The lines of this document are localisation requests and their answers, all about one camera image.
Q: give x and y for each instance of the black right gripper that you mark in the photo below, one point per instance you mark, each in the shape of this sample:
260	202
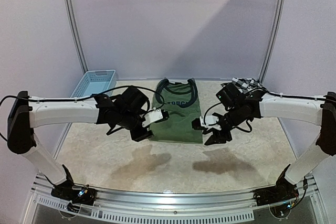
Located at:
219	131

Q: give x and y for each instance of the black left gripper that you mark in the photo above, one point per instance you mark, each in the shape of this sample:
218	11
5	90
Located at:
139	136

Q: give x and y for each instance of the green garment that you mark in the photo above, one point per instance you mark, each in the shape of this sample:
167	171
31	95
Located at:
181	102

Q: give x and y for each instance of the black white checked shirt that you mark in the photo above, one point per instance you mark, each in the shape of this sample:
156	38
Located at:
242	85

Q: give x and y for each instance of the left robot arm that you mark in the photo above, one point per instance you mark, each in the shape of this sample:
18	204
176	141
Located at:
121	111

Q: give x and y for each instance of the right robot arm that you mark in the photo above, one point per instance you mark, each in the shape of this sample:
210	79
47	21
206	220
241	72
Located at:
258	103

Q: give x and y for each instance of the light blue plastic basket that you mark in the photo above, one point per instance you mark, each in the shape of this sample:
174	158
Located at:
94	82

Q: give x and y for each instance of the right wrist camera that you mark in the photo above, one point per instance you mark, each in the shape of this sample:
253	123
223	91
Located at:
206	123

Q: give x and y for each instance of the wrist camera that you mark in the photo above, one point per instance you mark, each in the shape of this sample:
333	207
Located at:
154	116
206	123

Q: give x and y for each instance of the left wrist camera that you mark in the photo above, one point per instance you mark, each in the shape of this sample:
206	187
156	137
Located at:
154	116

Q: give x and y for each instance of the front aluminium rail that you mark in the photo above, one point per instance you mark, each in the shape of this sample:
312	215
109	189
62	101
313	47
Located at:
116	206

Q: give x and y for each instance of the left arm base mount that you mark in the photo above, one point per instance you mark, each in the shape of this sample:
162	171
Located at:
76	196

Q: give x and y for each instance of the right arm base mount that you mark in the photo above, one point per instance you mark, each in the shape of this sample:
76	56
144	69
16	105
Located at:
282	191

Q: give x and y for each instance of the right aluminium wall post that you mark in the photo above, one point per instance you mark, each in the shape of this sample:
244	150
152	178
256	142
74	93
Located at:
272	39

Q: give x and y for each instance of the aluminium wall post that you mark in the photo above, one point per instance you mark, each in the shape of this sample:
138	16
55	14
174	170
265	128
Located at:
75	35
272	39

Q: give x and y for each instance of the left aluminium wall post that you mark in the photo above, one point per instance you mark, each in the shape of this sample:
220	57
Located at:
75	35

